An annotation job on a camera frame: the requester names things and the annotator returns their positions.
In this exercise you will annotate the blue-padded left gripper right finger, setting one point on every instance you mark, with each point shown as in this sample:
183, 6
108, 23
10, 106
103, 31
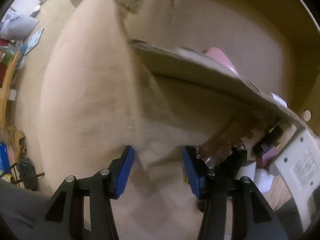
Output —
253, 218

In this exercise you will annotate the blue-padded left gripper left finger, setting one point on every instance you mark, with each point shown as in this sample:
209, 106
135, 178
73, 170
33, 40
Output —
64, 215

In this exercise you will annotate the pink heart-shaped massager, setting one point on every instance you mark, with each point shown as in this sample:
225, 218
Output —
219, 56

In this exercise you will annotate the black gold AA battery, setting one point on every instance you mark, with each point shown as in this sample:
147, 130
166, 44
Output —
186, 179

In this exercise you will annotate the white pill bottle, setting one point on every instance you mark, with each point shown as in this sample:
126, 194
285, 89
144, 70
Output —
279, 100

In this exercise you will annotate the white plug charger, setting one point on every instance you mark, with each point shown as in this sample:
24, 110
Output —
260, 176

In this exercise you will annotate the black lipstick tube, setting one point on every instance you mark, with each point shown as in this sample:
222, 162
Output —
272, 133

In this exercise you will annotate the white power adapter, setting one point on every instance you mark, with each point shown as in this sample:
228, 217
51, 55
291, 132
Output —
298, 165

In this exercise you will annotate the brown cardboard box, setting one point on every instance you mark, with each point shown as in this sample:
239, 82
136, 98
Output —
275, 43

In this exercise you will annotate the wooden chair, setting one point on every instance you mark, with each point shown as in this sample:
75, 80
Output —
5, 90

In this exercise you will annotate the bathroom scale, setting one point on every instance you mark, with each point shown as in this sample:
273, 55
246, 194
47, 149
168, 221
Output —
33, 41

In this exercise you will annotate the grey plastic bag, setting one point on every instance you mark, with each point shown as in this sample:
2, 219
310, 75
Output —
17, 26

